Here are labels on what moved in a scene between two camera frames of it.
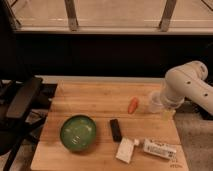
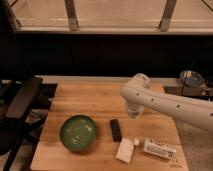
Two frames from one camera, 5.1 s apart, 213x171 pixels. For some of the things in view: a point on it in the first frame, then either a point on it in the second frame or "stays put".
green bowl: (78, 132) stays put
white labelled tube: (159, 149) stays put
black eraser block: (116, 130) stays put
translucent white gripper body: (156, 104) → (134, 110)
